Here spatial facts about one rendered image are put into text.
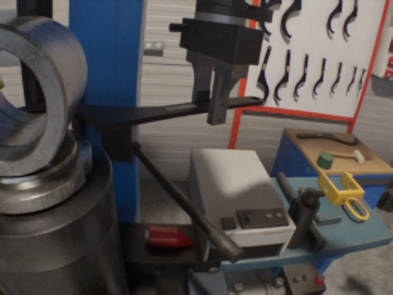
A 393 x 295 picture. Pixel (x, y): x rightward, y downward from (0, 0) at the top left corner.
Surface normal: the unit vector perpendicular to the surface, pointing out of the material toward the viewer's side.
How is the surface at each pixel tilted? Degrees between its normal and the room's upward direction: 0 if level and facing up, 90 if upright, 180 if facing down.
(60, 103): 90
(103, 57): 90
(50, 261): 90
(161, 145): 90
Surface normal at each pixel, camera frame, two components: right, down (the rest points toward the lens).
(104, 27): 0.11, 0.50
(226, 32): -0.82, 0.20
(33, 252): 0.39, 0.49
